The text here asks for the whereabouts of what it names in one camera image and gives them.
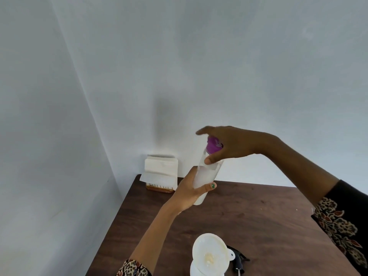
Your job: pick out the floral left sleeve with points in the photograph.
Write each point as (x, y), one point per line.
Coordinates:
(132, 268)

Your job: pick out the person's right forearm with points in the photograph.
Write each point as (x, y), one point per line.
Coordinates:
(302, 166)

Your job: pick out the translucent white plastic bottle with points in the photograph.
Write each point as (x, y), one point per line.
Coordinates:
(205, 176)

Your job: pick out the floral black right sleeve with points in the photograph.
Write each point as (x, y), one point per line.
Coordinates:
(343, 224)

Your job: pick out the person's left thumb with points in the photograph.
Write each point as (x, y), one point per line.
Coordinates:
(207, 188)

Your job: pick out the black spray trigger nozzle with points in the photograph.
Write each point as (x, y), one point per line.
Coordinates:
(237, 258)

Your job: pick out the white plastic funnel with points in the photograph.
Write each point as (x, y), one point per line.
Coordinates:
(211, 254)

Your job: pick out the white paper napkins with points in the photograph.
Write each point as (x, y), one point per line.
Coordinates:
(160, 171)

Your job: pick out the person's right thumb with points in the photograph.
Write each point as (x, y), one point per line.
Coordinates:
(214, 157)

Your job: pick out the person's left forearm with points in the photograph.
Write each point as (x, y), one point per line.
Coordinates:
(152, 235)

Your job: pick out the purple bottle cap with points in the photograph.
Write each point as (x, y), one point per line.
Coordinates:
(213, 145)

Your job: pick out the person's right hand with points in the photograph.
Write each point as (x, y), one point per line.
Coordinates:
(238, 143)

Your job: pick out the person's left hand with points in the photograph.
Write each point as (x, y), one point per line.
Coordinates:
(184, 195)

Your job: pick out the wooden napkin holder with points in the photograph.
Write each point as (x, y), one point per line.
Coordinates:
(159, 188)

